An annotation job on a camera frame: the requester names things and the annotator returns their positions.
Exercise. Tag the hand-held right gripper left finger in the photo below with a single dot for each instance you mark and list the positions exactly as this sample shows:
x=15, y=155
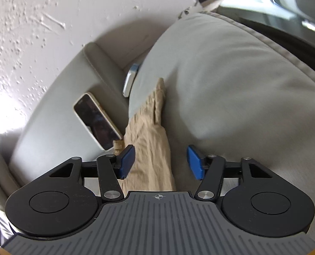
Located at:
x=127, y=162

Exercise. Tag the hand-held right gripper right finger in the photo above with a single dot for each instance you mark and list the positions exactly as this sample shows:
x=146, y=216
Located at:
x=196, y=163

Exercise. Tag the khaki pants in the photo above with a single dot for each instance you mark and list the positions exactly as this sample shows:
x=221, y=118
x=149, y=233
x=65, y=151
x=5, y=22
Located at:
x=149, y=151

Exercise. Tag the smartphone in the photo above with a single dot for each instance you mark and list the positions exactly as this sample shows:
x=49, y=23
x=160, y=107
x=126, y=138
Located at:
x=96, y=119

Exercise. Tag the grey sofa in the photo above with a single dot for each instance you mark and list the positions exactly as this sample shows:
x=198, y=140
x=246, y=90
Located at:
x=61, y=127

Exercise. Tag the silver flat device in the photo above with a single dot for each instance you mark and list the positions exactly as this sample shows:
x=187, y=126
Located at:
x=129, y=81

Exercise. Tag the large grey cushion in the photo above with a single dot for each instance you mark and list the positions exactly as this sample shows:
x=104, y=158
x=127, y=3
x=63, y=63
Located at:
x=226, y=85

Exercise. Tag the grey back cushion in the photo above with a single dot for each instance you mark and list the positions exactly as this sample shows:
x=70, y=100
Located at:
x=0, y=180

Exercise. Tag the dark window frame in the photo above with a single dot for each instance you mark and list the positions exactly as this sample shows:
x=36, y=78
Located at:
x=279, y=24

